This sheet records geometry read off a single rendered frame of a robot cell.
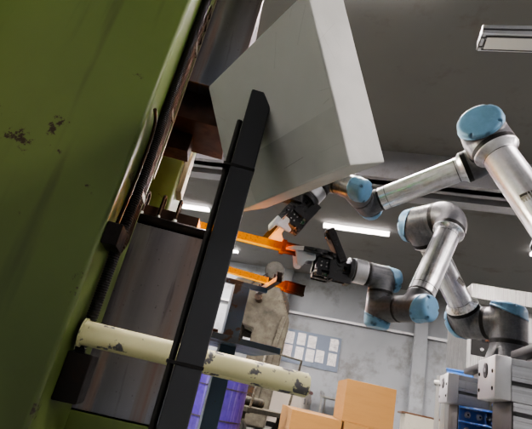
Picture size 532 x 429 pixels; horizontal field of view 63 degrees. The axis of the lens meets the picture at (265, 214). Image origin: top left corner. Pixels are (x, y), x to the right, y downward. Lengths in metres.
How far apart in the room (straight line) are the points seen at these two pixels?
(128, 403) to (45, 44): 0.80
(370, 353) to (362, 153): 11.02
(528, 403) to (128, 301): 0.90
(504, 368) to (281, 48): 0.81
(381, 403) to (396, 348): 7.54
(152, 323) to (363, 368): 10.61
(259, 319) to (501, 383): 7.19
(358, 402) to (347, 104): 3.63
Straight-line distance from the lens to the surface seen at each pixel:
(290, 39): 0.76
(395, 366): 11.65
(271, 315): 8.15
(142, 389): 1.10
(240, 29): 1.48
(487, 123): 1.28
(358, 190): 1.33
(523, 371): 1.13
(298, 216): 1.34
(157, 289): 1.11
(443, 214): 1.49
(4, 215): 0.92
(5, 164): 0.96
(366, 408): 4.17
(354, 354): 11.61
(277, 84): 0.78
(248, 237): 1.30
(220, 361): 0.86
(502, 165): 1.23
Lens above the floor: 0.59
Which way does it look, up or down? 22 degrees up
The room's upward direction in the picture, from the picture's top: 13 degrees clockwise
